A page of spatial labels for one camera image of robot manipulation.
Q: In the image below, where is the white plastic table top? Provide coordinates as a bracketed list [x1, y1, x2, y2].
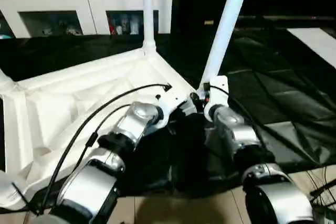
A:
[0, 46, 198, 210]

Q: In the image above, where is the black plastic mat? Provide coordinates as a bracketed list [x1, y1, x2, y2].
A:
[0, 25, 336, 198]

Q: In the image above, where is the white flat board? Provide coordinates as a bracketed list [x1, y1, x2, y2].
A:
[287, 27, 336, 71]

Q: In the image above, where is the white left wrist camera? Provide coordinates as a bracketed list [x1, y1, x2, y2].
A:
[154, 84, 191, 129]

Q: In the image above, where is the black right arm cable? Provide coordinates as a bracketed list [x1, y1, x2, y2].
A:
[208, 84, 279, 154]

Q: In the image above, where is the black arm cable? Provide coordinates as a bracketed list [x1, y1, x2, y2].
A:
[208, 84, 279, 154]
[9, 82, 173, 217]

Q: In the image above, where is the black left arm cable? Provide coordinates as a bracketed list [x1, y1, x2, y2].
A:
[9, 82, 173, 217]

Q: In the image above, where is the black metal rail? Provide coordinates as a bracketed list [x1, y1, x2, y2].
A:
[236, 15, 336, 23]

